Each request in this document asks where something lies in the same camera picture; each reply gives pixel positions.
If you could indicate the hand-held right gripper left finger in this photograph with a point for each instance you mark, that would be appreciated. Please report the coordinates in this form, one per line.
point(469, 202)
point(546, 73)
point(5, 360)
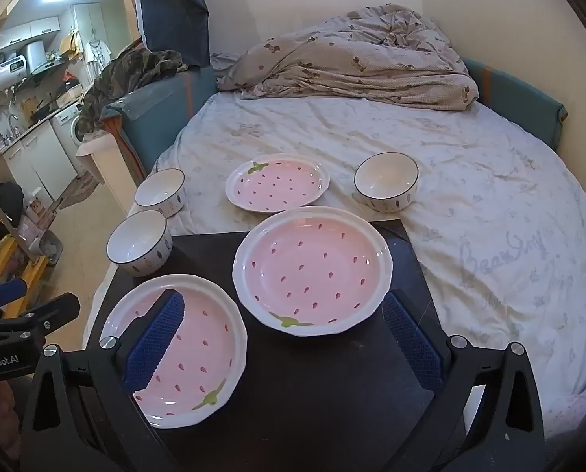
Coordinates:
point(155, 344)

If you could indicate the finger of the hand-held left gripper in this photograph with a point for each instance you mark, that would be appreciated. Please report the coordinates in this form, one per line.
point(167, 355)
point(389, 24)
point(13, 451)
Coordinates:
point(2, 294)
point(42, 314)

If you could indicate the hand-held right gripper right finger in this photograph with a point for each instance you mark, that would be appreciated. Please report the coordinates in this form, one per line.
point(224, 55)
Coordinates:
point(411, 344)

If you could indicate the pink strawberry plate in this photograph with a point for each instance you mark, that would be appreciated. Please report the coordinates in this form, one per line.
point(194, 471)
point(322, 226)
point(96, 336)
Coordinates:
point(278, 184)
point(199, 354)
point(312, 270)

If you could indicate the white leaf-print bowl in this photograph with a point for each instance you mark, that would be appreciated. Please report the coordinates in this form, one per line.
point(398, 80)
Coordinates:
point(157, 189)
point(384, 179)
point(135, 241)

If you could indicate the wooden chair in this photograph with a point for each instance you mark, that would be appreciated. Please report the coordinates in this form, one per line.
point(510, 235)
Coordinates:
point(7, 265)

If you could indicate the grey plastic bin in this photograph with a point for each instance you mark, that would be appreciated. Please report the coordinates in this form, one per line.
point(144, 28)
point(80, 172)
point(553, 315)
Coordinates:
point(52, 248)

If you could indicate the pink printed package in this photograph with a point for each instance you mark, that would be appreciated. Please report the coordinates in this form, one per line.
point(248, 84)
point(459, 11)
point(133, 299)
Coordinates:
point(37, 221)

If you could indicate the black bag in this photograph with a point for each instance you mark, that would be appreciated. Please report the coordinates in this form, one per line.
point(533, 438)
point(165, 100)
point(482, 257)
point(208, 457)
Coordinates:
point(5, 199)

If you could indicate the black leather mat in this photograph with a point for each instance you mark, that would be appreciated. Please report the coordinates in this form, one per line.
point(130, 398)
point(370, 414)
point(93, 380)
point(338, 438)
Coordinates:
point(312, 393)

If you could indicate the brown floor rug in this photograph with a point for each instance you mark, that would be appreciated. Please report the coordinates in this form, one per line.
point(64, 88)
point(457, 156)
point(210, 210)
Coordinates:
point(76, 194)

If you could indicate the white kitchen base cabinet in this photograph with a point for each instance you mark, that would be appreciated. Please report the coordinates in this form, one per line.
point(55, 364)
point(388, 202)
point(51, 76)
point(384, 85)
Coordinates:
point(37, 162)

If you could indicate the cream nightstand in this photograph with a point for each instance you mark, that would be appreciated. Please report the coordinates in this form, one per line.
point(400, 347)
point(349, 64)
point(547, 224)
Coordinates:
point(111, 167)

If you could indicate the white washing machine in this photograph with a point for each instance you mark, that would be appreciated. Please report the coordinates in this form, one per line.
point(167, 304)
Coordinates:
point(69, 125)

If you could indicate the white water heater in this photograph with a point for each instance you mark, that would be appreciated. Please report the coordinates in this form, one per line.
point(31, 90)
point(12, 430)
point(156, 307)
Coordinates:
point(2, 76)

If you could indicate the steel range hood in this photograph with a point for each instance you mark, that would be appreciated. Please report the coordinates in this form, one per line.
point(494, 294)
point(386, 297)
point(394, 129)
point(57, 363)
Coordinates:
point(42, 59)

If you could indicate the camouflage jacket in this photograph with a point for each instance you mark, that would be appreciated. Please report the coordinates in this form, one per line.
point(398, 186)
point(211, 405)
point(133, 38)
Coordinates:
point(125, 73)

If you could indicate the white hanging shirt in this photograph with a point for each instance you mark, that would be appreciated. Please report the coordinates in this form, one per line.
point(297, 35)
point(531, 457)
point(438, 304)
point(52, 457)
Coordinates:
point(97, 51)

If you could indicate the beige bear-print blanket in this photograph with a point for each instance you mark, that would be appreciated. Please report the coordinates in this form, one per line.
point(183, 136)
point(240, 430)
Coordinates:
point(347, 59)

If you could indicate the dark blue hanging cloth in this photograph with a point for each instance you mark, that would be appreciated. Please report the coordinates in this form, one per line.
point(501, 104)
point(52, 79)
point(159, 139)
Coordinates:
point(174, 14)

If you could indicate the teal bed frame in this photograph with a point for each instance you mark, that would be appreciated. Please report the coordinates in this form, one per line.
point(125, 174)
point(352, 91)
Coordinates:
point(165, 108)

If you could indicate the white wall cabinets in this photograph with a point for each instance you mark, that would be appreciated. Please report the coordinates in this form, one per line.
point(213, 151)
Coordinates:
point(29, 32)

